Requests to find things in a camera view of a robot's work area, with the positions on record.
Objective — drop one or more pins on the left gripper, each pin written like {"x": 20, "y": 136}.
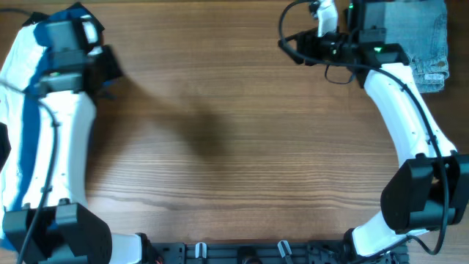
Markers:
{"x": 111, "y": 71}

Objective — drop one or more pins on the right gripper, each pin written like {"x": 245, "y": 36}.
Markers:
{"x": 308, "y": 42}

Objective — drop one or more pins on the folded light blue jeans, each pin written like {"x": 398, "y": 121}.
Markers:
{"x": 420, "y": 28}

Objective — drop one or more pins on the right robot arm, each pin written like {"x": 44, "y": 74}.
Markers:
{"x": 393, "y": 49}

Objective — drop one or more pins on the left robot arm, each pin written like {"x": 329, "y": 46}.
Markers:
{"x": 49, "y": 81}

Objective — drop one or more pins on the blue polo shirt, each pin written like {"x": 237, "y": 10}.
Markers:
{"x": 28, "y": 59}

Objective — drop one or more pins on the white garment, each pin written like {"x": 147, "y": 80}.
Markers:
{"x": 23, "y": 173}

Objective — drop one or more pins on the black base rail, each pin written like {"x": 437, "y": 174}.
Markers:
{"x": 313, "y": 252}

